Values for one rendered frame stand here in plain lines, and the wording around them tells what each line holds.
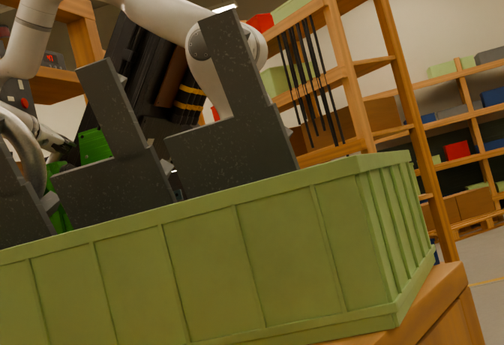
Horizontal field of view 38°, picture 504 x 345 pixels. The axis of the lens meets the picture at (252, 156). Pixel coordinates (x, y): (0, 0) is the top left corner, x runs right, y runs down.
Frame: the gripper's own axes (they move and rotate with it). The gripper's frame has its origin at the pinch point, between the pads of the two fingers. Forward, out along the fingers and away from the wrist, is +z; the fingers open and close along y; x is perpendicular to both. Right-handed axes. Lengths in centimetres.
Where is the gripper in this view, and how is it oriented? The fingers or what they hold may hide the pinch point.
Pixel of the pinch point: (61, 145)
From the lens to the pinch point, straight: 216.8
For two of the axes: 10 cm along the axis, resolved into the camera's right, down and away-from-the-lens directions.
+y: -7.6, -5.0, 4.3
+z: 3.5, 2.4, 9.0
